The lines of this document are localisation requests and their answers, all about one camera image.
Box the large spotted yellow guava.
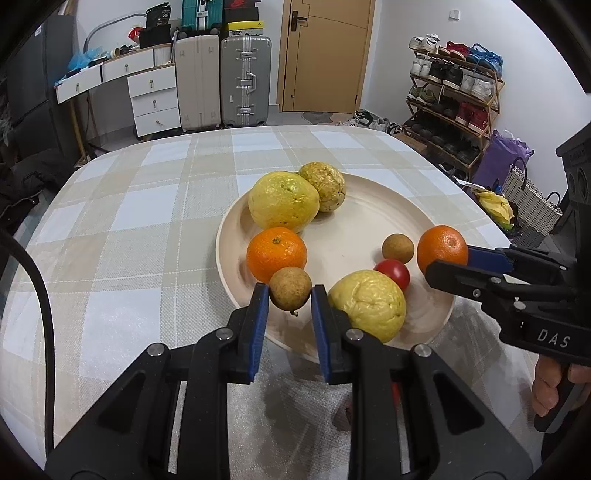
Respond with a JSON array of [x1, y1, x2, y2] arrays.
[[248, 171, 321, 233]]

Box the smooth yellow round fruit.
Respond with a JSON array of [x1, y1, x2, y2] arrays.
[[327, 270, 407, 344]]

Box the purple bag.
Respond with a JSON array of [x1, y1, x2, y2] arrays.
[[473, 130, 534, 190]]

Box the pairs of loose sneakers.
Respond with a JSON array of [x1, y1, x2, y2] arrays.
[[337, 110, 402, 134]]

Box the black bag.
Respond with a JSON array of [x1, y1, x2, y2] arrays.
[[139, 25, 172, 49]]

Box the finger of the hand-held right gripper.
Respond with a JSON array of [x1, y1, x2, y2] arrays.
[[425, 259, 570, 325], [465, 244, 579, 288]]

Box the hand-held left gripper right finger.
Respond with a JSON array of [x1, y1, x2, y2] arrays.
[[311, 285, 534, 480]]

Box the woven grey basket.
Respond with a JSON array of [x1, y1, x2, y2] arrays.
[[501, 157, 564, 234]]

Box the cream round plate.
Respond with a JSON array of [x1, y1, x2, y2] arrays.
[[215, 172, 457, 356]]

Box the wrinkled yellow fruit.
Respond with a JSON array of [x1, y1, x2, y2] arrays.
[[298, 161, 347, 213]]

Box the silver suitcase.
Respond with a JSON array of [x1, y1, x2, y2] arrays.
[[219, 34, 273, 128]]

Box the white drawer desk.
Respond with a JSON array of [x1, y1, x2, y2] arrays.
[[55, 44, 182, 138]]

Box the black jacket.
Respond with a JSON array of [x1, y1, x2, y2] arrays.
[[0, 152, 75, 232]]

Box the teal suitcase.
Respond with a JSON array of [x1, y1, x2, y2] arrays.
[[181, 0, 223, 31]]

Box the beige suitcase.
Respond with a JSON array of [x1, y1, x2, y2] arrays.
[[174, 34, 221, 134]]

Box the black yellow shoe box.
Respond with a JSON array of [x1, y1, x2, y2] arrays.
[[223, 22, 260, 38]]

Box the blue plastic bag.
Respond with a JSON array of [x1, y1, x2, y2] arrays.
[[67, 46, 108, 75]]

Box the brown longan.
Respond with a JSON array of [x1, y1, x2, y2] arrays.
[[269, 267, 313, 317], [382, 233, 415, 264]]

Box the orange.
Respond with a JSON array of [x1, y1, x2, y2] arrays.
[[246, 226, 308, 284], [416, 224, 469, 276]]

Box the wooden door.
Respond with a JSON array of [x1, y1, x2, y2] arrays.
[[276, 0, 376, 114]]

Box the person's right hand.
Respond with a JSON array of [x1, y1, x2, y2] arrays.
[[531, 356, 591, 417]]

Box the dark grey refrigerator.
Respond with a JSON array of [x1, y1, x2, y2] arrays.
[[4, 14, 79, 158]]

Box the bunch of bananas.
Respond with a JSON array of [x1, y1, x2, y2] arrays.
[[475, 189, 514, 227]]

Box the black packet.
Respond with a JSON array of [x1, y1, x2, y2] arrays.
[[146, 4, 171, 28]]

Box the wooden shoe rack with shoes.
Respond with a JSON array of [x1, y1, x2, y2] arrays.
[[409, 33, 504, 162]]

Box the black cable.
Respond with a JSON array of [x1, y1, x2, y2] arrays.
[[0, 230, 57, 464]]

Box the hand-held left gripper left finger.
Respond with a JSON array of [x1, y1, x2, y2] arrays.
[[46, 283, 270, 480]]

